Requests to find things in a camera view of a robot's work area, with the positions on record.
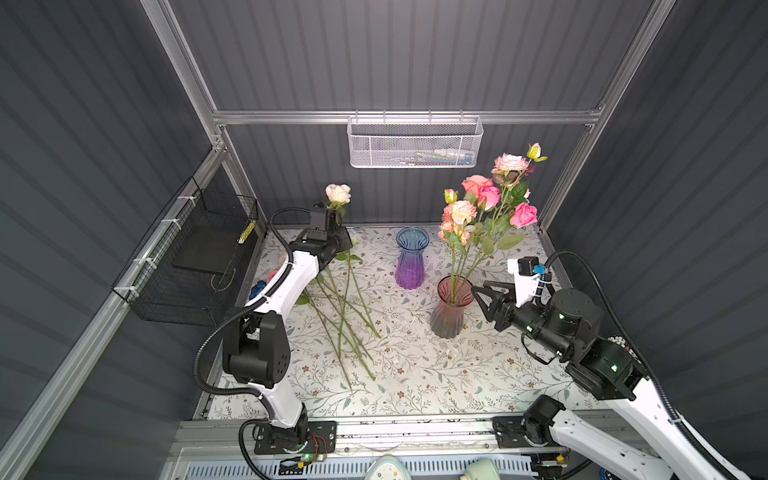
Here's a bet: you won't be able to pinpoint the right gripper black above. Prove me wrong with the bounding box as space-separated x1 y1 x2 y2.
469 277 568 360

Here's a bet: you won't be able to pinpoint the cream white rose stem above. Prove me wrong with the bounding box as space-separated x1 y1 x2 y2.
325 183 353 261

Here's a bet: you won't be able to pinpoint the pink grey glass vase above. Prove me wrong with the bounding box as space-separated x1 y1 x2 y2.
430 275 474 339

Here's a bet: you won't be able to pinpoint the peach spray rose stem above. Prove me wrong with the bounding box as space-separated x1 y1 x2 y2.
438 189 477 304

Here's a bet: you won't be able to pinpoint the hot pink rose stem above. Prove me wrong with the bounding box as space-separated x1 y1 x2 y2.
465 202 538 278

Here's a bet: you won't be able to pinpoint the blue purple glass vase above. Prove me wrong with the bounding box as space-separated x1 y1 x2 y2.
395 227 430 290

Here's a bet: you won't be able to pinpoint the magenta rose long stem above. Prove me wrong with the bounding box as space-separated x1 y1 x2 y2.
477 185 501 212

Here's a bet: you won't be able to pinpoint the salmon pink rose stem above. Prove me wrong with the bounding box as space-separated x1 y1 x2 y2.
462 175 494 199

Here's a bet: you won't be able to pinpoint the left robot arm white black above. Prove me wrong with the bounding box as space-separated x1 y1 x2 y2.
222 226 352 430

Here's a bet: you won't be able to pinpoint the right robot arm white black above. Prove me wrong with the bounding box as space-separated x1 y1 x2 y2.
472 281 747 479

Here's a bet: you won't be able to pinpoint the bunch of artificial flowers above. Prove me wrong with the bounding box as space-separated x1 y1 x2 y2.
297 255 382 388

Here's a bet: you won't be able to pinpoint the blue artificial flower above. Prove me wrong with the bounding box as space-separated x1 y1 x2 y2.
249 280 267 300

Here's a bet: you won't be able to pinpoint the yellow green marker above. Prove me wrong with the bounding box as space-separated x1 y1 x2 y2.
238 221 256 244

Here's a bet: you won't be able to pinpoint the bundle of white-tipped sticks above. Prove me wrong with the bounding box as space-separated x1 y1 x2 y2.
608 336 638 360

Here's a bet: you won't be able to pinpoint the markers in white basket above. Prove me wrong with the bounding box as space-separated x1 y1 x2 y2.
389 148 476 167

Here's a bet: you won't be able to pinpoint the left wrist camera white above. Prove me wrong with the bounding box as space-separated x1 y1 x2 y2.
307 203 342 240

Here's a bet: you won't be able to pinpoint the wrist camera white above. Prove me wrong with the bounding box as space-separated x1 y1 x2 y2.
507 256 552 307
307 203 342 240

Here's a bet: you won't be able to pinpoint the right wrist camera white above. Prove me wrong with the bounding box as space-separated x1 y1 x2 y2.
507 256 552 307

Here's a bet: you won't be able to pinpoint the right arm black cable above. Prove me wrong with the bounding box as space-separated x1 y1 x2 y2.
542 250 739 480

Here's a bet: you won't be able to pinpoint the white wire mesh basket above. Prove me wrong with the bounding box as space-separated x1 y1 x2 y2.
346 114 484 169

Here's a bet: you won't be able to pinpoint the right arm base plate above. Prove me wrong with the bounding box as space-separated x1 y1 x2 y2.
491 415 536 448

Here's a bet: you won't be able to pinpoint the black wire basket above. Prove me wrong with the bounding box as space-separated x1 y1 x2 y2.
113 182 262 326

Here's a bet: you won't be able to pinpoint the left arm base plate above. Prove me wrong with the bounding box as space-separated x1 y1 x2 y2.
253 421 338 455

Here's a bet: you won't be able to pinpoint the white vented rail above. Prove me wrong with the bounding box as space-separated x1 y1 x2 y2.
181 454 539 479

